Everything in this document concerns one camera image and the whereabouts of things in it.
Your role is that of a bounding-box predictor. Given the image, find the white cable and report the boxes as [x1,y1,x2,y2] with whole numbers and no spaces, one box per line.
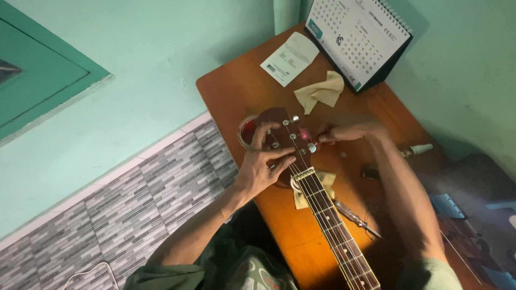
[62,260,120,290]

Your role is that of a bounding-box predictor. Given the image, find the white desk calendar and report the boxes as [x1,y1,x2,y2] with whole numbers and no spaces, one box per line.
[304,0,414,94]

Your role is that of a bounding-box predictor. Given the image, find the white paper packet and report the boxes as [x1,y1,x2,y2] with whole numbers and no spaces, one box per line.
[260,31,320,88]

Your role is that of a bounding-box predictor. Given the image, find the clear handle screwdriver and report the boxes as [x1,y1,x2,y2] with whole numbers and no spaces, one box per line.
[332,199,385,241]

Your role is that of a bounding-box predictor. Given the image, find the round red tin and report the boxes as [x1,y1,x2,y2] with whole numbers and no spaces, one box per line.
[237,115,260,150]

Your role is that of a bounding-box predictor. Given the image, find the person's left hand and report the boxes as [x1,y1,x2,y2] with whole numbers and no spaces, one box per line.
[235,122,297,199]

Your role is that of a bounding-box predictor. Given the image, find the brown acoustic guitar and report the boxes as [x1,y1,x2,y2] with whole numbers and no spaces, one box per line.
[256,107,381,290]

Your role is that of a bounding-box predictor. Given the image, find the green window frame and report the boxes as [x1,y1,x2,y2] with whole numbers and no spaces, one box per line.
[0,0,111,142]

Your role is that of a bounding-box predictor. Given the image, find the blue plastic piece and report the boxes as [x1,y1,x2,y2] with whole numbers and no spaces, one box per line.
[428,193,468,220]

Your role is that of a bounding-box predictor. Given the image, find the beige polishing cloth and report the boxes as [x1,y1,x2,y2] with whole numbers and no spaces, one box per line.
[293,71,345,115]
[291,169,336,210]

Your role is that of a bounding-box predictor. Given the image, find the person's right hand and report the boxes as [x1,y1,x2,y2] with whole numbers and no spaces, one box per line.
[316,118,390,146]

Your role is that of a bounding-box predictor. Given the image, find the person's green shirt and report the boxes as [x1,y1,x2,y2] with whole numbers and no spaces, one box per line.
[123,223,464,290]

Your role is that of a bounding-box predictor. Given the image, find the white nozzle tube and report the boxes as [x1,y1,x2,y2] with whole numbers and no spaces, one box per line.
[401,144,434,158]

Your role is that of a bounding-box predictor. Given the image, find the red string winder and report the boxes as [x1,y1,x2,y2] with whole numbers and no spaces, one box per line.
[298,127,321,147]

